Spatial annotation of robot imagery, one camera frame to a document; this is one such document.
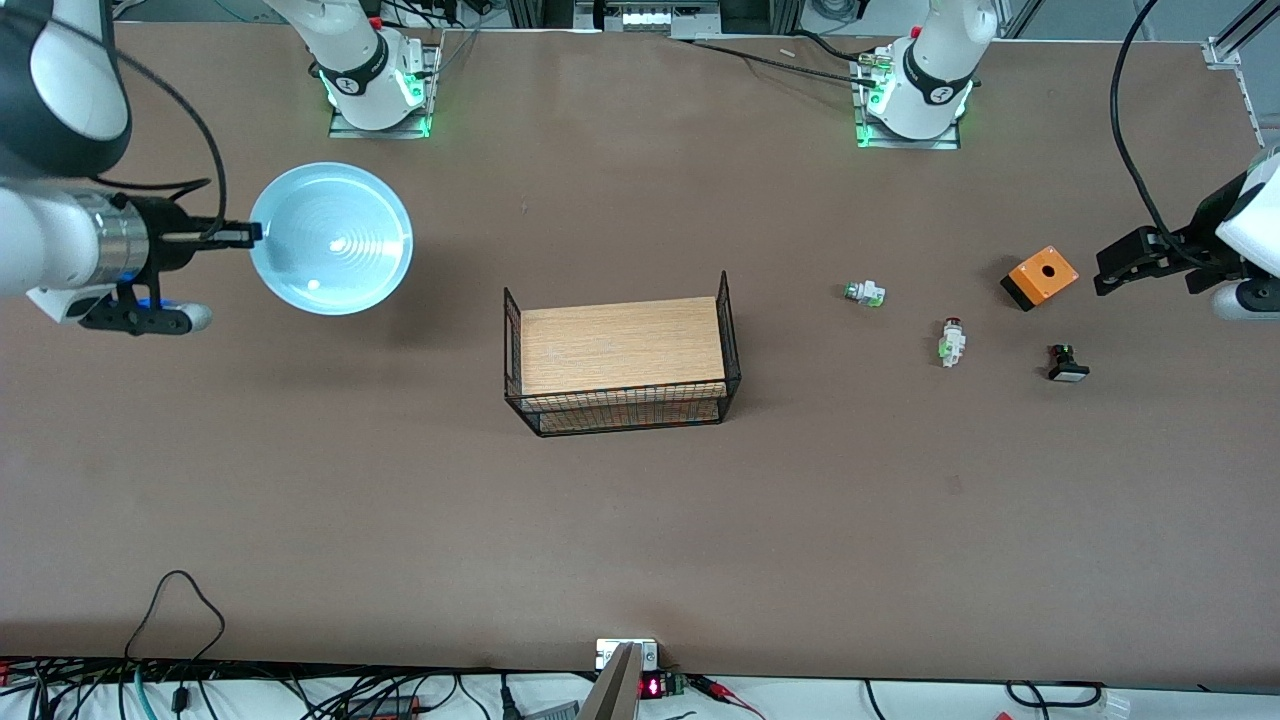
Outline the light blue round plate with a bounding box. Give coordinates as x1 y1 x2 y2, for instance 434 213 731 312
248 162 414 317

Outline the black power adapter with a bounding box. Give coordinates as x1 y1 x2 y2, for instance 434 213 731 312
340 695 421 719

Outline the red clip test lead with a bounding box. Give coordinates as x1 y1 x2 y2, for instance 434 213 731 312
690 675 766 720

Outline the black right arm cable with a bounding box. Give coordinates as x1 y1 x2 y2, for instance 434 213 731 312
95 35 229 241

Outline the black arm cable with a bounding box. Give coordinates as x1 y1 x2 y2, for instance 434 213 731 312
95 35 229 241
1110 0 1173 241

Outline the orange button enclosure box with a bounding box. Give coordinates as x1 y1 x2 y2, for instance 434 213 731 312
1001 245 1080 312

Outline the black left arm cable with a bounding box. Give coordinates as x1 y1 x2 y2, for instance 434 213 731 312
1110 0 1173 241

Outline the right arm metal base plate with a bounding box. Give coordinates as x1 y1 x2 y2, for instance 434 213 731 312
328 40 443 139

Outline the aluminium profile rail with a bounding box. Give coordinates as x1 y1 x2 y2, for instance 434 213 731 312
1203 0 1280 133

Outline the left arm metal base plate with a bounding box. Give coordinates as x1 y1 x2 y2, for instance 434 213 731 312
852 45 963 151

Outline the thin black looped cable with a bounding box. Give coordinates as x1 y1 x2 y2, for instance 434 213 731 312
125 570 226 663

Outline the black cable across table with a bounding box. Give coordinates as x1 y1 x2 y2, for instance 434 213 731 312
680 36 881 87

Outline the black wire basket wooden board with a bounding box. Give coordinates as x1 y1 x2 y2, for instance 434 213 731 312
503 270 743 438

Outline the metal frame with lights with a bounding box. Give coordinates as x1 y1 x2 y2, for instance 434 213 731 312
575 0 721 39

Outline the white mounting bracket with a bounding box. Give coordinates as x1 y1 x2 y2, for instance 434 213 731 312
596 638 659 671

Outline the grey camera post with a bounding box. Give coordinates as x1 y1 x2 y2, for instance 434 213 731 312
578 643 643 720

